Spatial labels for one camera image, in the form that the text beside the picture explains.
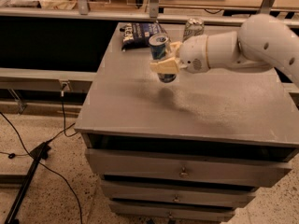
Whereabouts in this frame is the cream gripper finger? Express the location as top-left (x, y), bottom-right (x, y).
top-left (170, 41), bottom-right (182, 57)
top-left (149, 57), bottom-right (181, 74)

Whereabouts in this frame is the middle grey drawer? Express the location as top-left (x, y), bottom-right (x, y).
top-left (101, 180), bottom-right (255, 208)

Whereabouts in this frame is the green white soda can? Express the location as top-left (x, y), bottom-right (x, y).
top-left (183, 18), bottom-right (205, 41)

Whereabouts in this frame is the grey drawer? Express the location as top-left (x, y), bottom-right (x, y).
top-left (101, 180), bottom-right (255, 208)
top-left (85, 148), bottom-right (292, 187)
top-left (109, 201), bottom-right (235, 223)

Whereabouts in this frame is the dark blue chip bag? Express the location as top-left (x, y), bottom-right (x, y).
top-left (120, 22), bottom-right (165, 50)

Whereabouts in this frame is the top grey drawer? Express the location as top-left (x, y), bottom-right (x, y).
top-left (85, 148), bottom-right (292, 187)

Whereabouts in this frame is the grey metal rail frame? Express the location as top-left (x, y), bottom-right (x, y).
top-left (0, 68), bottom-right (95, 93)

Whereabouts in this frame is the bottom grey drawer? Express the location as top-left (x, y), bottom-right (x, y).
top-left (109, 201), bottom-right (235, 223)

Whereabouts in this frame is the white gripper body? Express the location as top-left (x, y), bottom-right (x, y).
top-left (179, 35), bottom-right (208, 74)

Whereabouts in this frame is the blue silver redbull can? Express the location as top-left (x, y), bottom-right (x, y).
top-left (149, 33), bottom-right (176, 83)

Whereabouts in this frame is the black floor cable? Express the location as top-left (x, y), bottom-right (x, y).
top-left (0, 91), bottom-right (84, 224)

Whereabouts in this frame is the grey drawer cabinet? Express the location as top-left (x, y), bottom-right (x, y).
top-left (76, 33), bottom-right (299, 212)

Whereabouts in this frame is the grey metal post middle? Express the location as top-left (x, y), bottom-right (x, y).
top-left (149, 0), bottom-right (159, 18)

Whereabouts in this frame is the black metal floor bar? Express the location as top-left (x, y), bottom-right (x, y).
top-left (0, 142), bottom-right (50, 224)

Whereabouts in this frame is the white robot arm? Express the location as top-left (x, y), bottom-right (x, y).
top-left (149, 14), bottom-right (299, 85)

